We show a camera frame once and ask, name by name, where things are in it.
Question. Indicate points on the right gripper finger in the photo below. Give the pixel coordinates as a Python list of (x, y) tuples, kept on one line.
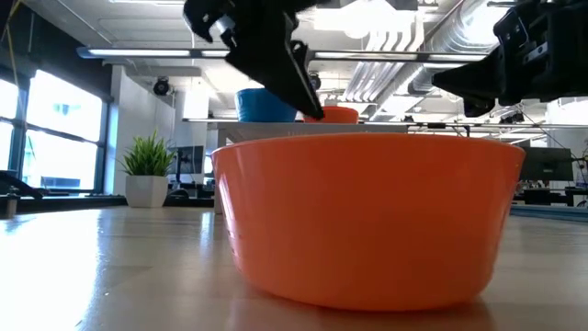
[(475, 108), (473, 78)]

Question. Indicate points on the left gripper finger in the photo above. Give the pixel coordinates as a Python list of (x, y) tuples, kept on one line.
[(275, 73), (308, 78)]

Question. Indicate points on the blue plastic mini bowl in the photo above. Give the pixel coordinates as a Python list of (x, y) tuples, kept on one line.
[(262, 108)]

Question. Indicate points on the orange plastic mini bowl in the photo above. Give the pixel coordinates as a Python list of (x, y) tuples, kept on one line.
[(340, 115), (367, 220)]

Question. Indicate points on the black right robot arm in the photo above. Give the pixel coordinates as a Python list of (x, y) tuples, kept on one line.
[(576, 46)]

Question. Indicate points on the black ceiling spotlight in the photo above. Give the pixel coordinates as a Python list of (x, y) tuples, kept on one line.
[(161, 86), (316, 83)]

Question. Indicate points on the black computer monitor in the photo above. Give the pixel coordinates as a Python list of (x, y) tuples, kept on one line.
[(546, 163), (190, 158)]

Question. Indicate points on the long ceiling light bar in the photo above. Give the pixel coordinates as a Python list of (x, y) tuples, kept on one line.
[(138, 53)]

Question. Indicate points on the green plant in white pot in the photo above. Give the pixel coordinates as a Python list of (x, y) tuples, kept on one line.
[(147, 190)]

